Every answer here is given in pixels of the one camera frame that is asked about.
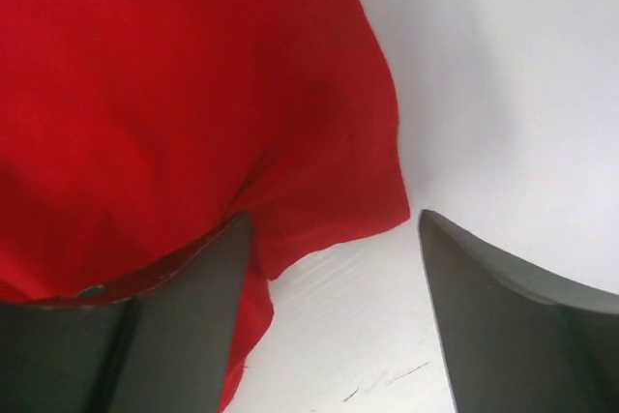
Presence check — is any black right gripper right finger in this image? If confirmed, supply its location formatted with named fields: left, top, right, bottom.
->
left=419, top=210, right=618, bottom=413

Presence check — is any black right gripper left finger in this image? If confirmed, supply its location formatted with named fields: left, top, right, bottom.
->
left=1, top=214, right=252, bottom=412

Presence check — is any red t shirt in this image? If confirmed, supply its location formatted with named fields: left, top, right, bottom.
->
left=1, top=0, right=410, bottom=406

